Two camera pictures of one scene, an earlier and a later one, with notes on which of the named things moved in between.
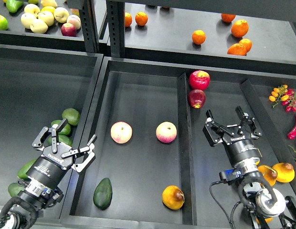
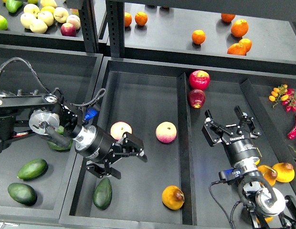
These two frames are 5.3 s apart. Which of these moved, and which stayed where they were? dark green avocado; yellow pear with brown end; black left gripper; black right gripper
Moved: black left gripper
Stayed: dark green avocado; yellow pear with brown end; black right gripper
